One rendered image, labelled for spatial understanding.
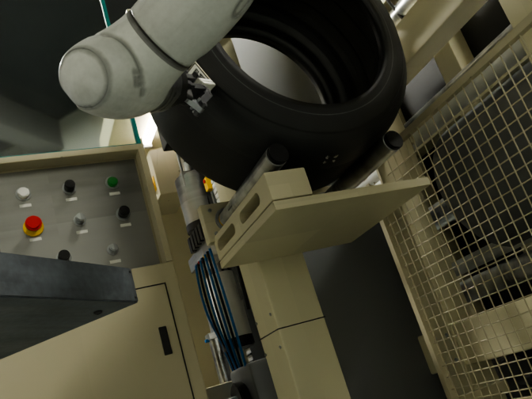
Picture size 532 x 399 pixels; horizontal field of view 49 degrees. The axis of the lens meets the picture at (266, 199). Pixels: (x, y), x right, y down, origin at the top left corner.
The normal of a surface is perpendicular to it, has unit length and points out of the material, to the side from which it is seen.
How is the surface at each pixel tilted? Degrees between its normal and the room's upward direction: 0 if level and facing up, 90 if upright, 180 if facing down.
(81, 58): 104
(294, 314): 90
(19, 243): 90
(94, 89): 126
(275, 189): 90
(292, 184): 90
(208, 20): 156
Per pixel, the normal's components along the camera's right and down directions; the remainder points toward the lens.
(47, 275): 0.87, -0.39
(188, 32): 0.19, 0.64
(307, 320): 0.34, -0.40
